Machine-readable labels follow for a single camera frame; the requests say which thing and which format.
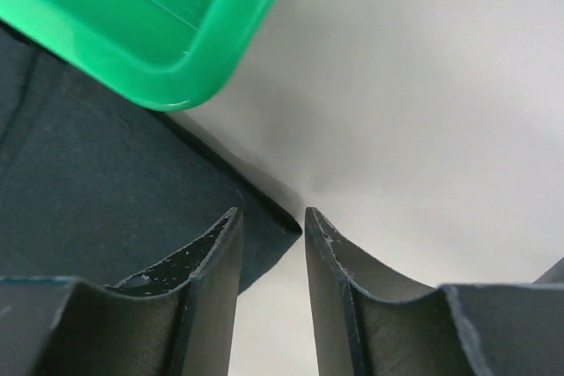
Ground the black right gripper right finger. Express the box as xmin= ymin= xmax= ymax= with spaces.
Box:
xmin=304 ymin=208 xmax=563 ymax=375

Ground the green plastic bin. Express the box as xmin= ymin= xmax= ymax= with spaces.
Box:
xmin=1 ymin=0 xmax=275 ymax=112

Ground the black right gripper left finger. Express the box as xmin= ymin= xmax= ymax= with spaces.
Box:
xmin=1 ymin=209 xmax=243 ymax=375

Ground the black t-shirt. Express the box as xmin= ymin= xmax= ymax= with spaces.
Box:
xmin=1 ymin=26 xmax=301 ymax=289

